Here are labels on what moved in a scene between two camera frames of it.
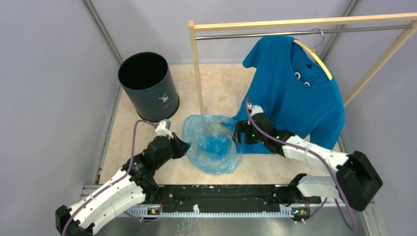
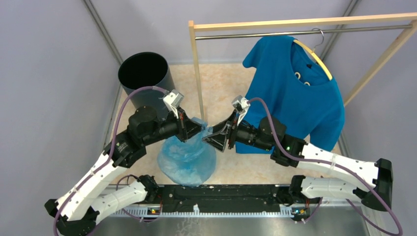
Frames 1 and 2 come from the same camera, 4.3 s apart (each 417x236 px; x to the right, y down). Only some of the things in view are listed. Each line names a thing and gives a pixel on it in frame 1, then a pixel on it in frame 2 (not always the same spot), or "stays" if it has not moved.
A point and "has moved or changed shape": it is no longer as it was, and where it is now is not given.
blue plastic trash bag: x=212 y=147 has moved or changed shape
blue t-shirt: x=294 y=91 stays
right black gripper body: x=251 y=136 to x=234 y=133
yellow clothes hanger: x=312 y=52 stays
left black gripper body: x=175 y=151 to x=182 y=132
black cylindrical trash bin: x=147 y=79 stays
